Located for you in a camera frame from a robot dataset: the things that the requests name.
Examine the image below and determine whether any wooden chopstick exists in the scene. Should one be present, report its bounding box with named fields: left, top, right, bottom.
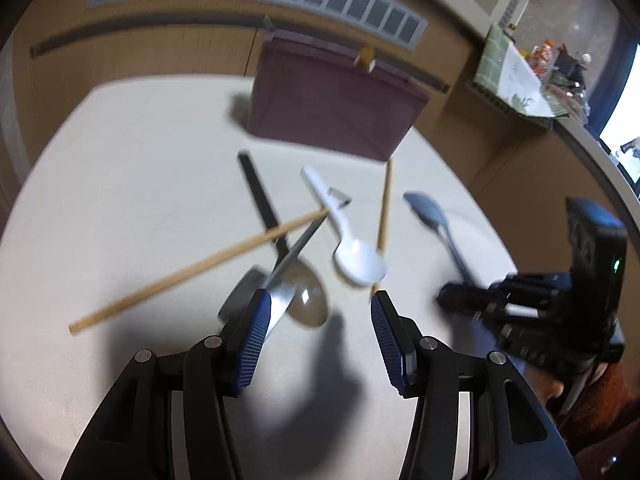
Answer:
left=68, top=209, right=327, bottom=334
left=371, top=157, right=396, bottom=295

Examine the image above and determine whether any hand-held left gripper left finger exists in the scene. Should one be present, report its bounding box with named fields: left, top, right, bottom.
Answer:
left=61, top=288, right=274, bottom=480

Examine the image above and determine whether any white plastic spoon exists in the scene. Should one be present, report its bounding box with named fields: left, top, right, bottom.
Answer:
left=299, top=164, right=389, bottom=287

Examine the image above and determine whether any grey spoon with black handle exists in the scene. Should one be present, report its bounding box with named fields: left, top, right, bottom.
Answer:
left=237, top=152, right=329, bottom=329

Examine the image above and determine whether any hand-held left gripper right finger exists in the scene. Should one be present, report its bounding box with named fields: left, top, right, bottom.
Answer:
left=370, top=290, right=583, bottom=480

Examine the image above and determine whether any wooden spoon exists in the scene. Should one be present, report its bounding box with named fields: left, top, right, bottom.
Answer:
left=354, top=46, right=377, bottom=74

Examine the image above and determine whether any purple utensil holder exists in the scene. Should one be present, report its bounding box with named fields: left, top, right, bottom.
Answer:
left=245, top=27, right=430, bottom=162

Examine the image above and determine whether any metal spoon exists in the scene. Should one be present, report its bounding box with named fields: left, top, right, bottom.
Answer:
left=264, top=187, right=354, bottom=342

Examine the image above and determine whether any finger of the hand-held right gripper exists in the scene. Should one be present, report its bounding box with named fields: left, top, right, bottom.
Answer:
left=497, top=312, right=572, bottom=369
left=437, top=272, right=572, bottom=322

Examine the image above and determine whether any blue plastic spoon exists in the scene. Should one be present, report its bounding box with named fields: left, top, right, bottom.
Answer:
left=403, top=190, right=479, bottom=288

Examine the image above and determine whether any green checked towel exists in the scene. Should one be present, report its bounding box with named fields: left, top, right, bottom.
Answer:
left=472, top=23, right=569, bottom=132

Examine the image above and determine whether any red snack bag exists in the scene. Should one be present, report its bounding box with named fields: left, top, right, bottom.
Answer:
left=530, top=41, right=557, bottom=70

